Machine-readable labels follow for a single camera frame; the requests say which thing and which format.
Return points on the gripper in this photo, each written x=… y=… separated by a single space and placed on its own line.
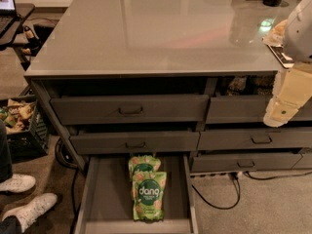
x=298 y=36

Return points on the green dang chip bag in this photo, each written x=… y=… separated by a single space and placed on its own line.
x=148 y=193
x=142 y=167

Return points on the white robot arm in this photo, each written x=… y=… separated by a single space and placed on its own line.
x=297 y=36

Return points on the snacks in top right drawer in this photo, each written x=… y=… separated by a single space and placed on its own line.
x=250 y=85

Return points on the top right grey drawer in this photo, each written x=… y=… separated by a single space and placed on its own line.
x=237 y=109

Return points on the grey drawer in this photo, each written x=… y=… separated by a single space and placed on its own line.
x=255 y=139
x=250 y=162
x=237 y=109
x=101 y=143
x=130 y=109

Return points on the middle right grey drawer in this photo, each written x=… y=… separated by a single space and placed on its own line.
x=255 y=139

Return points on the bottom right grey drawer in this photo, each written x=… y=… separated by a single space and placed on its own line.
x=250 y=162

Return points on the top left grey drawer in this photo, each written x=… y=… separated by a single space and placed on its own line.
x=130 y=109

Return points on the middle left grey drawer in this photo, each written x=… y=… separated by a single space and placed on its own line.
x=101 y=143

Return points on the open bottom left drawer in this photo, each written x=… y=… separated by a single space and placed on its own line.
x=107 y=206

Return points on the black white fiducial marker board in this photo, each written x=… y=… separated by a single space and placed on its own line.
x=281 y=57

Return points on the black plastic crate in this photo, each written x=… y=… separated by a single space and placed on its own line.
x=33 y=142

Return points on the snack bags in crate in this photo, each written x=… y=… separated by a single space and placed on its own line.
x=17 y=115

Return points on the upper white sneaker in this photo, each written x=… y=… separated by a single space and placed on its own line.
x=18 y=183

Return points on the white sneaker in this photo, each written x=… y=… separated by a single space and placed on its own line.
x=17 y=220
x=18 y=183

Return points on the lower white sneaker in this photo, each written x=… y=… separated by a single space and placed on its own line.
x=17 y=220

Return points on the laptop computer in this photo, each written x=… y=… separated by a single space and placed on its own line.
x=8 y=15

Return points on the dark trouser leg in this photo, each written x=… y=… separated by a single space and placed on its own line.
x=6 y=170

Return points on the grey cabinet frame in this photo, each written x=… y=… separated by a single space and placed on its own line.
x=48 y=85

